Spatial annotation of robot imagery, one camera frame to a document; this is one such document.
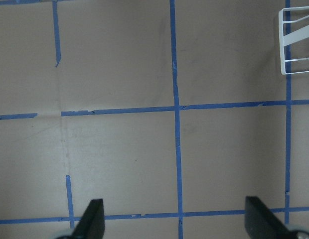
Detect white wire cup rack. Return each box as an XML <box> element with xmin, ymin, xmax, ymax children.
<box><xmin>278</xmin><ymin>6</ymin><xmax>309</xmax><ymax>75</ymax></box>

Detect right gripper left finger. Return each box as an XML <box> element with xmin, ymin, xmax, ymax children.
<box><xmin>53</xmin><ymin>199</ymin><xmax>105</xmax><ymax>239</ymax></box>

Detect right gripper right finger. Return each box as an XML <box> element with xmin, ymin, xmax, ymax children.
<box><xmin>245</xmin><ymin>196</ymin><xmax>309</xmax><ymax>239</ymax></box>

